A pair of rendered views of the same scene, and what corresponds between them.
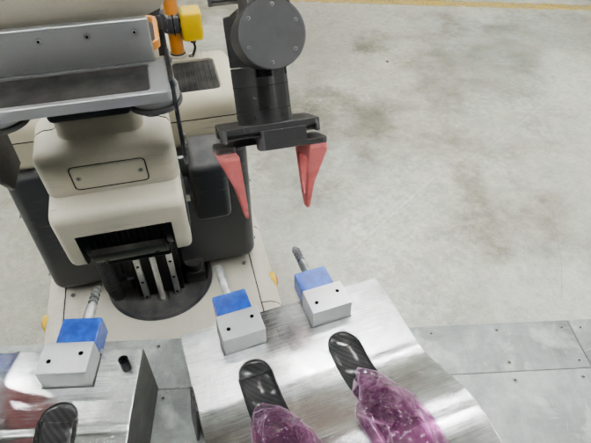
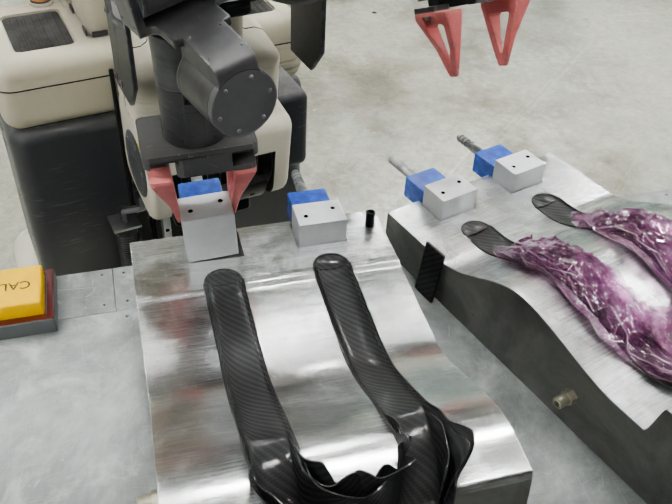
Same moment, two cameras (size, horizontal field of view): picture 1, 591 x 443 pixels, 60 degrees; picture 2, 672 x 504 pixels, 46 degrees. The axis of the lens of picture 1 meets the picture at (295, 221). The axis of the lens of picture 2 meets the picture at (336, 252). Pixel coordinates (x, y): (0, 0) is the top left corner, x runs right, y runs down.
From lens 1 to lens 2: 52 cm
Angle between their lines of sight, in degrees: 11
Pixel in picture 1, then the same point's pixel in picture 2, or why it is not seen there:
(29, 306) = not seen: outside the picture
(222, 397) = (457, 249)
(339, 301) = (533, 163)
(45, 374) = (310, 224)
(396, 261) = not seen: hidden behind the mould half
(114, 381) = (364, 234)
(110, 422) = (381, 261)
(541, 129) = (587, 81)
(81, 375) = (341, 224)
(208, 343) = (419, 214)
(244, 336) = (460, 196)
